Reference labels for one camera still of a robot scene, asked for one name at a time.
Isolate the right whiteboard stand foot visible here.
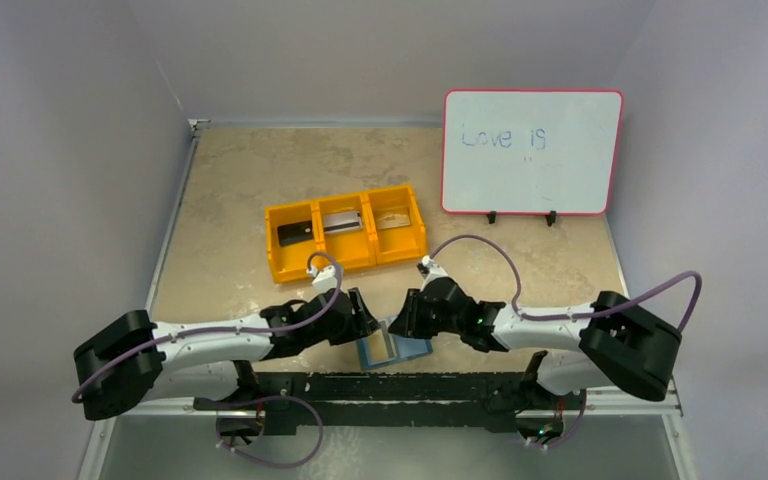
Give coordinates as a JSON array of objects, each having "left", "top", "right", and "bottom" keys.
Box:
[{"left": 545, "top": 210, "right": 557, "bottom": 227}]

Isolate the middle yellow bin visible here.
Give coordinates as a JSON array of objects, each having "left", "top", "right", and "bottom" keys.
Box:
[{"left": 317, "top": 193, "right": 375, "bottom": 271}]

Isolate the pink framed whiteboard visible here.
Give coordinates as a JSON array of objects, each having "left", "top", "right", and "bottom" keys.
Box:
[{"left": 441, "top": 88, "right": 625, "bottom": 216}]

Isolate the gold magnetic stripe card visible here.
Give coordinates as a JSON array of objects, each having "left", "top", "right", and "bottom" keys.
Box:
[{"left": 375, "top": 214, "right": 411, "bottom": 230}]

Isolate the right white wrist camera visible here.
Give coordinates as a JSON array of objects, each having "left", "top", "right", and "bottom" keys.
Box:
[{"left": 417, "top": 255, "right": 449, "bottom": 289}]

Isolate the blue card holder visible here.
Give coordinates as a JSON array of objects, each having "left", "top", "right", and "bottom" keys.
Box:
[{"left": 355, "top": 317, "right": 433, "bottom": 371}]

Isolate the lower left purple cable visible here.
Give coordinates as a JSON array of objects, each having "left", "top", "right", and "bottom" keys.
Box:
[{"left": 214, "top": 393, "right": 325, "bottom": 470}]

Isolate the left yellow bin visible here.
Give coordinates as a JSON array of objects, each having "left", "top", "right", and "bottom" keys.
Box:
[{"left": 264, "top": 201, "right": 324, "bottom": 284}]

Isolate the gold card in bin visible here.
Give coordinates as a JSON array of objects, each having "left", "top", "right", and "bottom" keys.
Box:
[{"left": 374, "top": 207, "right": 409, "bottom": 222}]

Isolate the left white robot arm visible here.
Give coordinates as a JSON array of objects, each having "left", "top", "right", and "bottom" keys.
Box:
[{"left": 71, "top": 288, "right": 380, "bottom": 421}]

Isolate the right yellow bin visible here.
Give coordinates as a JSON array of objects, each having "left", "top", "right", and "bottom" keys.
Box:
[{"left": 365, "top": 184, "right": 428, "bottom": 265}]

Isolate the silver card in bin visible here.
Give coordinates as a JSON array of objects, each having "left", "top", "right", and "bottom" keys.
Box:
[{"left": 323, "top": 210, "right": 363, "bottom": 235}]

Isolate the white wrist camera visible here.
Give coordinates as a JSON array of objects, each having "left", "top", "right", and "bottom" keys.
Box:
[
  {"left": 417, "top": 255, "right": 449, "bottom": 289},
  {"left": 307, "top": 264, "right": 343, "bottom": 294}
]

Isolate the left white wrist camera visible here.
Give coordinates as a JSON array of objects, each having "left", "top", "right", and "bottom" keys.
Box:
[{"left": 307, "top": 264, "right": 343, "bottom": 294}]

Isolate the yellow bin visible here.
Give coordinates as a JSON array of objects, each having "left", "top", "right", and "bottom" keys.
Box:
[
  {"left": 365, "top": 184, "right": 428, "bottom": 265},
  {"left": 317, "top": 193, "right": 375, "bottom": 271},
  {"left": 264, "top": 201, "right": 324, "bottom": 284}
]

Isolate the purple cable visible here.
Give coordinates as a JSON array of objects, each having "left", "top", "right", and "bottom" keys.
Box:
[
  {"left": 214, "top": 393, "right": 325, "bottom": 470},
  {"left": 523, "top": 387, "right": 589, "bottom": 453},
  {"left": 426, "top": 235, "right": 703, "bottom": 333},
  {"left": 71, "top": 251, "right": 346, "bottom": 404}
]

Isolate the black card in bin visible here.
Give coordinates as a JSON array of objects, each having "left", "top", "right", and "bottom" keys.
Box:
[{"left": 276, "top": 220, "right": 314, "bottom": 247}]

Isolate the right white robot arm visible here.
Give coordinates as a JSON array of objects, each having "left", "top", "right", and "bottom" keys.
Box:
[{"left": 388, "top": 277, "right": 682, "bottom": 407}]

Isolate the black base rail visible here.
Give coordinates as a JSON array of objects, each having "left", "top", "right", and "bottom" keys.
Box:
[{"left": 194, "top": 372, "right": 582, "bottom": 435}]

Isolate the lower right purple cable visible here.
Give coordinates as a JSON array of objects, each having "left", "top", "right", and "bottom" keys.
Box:
[{"left": 523, "top": 387, "right": 589, "bottom": 453}]

